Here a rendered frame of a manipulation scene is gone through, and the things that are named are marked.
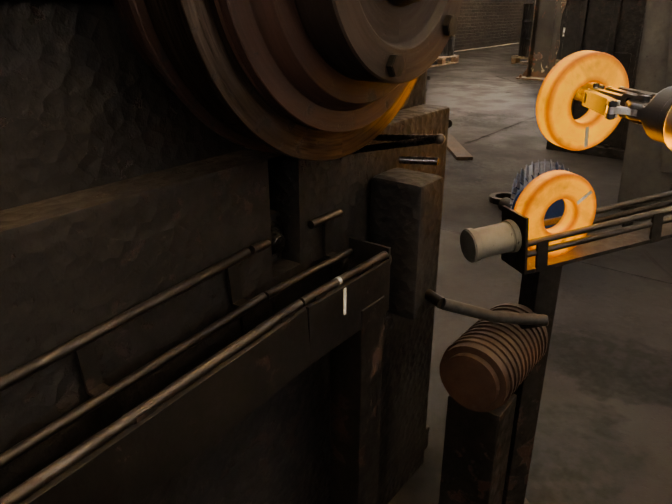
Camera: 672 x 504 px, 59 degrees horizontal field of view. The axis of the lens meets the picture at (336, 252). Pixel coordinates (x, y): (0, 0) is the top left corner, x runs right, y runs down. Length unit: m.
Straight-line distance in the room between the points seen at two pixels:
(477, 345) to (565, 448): 0.74
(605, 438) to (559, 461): 0.17
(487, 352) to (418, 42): 0.53
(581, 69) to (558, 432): 1.03
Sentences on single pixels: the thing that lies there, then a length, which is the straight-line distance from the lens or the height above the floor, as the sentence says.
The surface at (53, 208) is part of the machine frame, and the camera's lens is 0.64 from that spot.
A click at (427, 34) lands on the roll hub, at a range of 0.72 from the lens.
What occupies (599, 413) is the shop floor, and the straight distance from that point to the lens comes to 1.87.
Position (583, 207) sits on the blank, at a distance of 1.16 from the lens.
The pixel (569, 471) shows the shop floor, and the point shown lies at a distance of 1.66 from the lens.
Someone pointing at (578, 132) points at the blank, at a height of 0.86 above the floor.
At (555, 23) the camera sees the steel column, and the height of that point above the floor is 0.78.
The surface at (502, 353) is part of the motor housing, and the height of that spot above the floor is 0.52.
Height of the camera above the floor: 1.06
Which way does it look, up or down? 23 degrees down
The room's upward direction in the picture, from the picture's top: straight up
